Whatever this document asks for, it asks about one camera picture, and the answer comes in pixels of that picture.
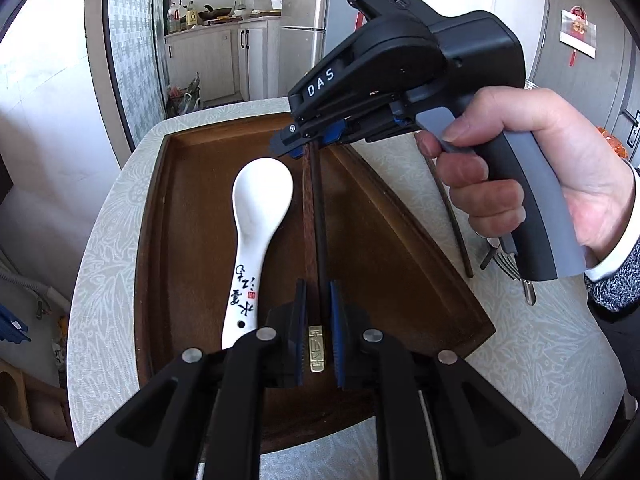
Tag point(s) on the brown wooden tray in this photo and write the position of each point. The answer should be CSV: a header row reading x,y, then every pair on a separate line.
x,y
200,240

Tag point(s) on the blue cloth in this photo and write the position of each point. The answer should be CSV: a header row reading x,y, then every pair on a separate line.
x,y
12,325

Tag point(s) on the patterned glass sliding door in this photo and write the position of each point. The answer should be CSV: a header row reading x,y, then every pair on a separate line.
x,y
135,45

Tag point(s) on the plastic trash bags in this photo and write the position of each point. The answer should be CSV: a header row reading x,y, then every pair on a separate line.
x,y
185,97

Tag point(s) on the silver refrigerator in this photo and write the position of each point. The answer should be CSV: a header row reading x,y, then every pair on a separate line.
x,y
305,35

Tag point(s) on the black wok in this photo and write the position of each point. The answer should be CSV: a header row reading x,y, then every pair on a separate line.
x,y
215,11

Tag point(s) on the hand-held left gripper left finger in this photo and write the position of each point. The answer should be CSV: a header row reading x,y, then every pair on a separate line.
x,y
300,320

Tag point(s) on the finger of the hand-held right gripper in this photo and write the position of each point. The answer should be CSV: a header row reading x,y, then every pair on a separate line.
x,y
332,132
287,139

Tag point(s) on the red hanging door decoration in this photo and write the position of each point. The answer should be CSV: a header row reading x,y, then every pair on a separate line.
x,y
579,30

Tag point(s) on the wooden stool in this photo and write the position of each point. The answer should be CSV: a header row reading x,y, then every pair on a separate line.
x,y
30,400

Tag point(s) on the grey room door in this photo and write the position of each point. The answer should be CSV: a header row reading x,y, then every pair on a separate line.
x,y
610,85

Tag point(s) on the clear oil bottle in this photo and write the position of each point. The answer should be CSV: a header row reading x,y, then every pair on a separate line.
x,y
174,19

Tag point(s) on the orange net bag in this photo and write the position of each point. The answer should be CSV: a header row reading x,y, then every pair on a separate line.
x,y
612,144

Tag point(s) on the white ceramic spoon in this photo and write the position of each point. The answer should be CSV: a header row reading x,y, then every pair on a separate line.
x,y
260,195

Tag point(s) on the metal fork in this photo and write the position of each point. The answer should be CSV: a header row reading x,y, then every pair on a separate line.
x,y
506,262

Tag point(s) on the white kitchen cabinet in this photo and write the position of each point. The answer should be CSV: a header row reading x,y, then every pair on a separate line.
x,y
215,65

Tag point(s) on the brown chopstick gold tip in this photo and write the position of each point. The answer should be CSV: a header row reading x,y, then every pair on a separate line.
x,y
452,225

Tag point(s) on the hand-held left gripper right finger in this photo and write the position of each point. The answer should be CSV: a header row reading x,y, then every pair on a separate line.
x,y
334,330

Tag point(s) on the person's right forearm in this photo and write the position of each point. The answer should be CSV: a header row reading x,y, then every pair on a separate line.
x,y
620,285

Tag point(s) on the person's right hand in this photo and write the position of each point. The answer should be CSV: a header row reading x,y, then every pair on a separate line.
x,y
590,170

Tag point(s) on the yellow label bottle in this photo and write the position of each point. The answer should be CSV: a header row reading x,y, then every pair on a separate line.
x,y
191,16

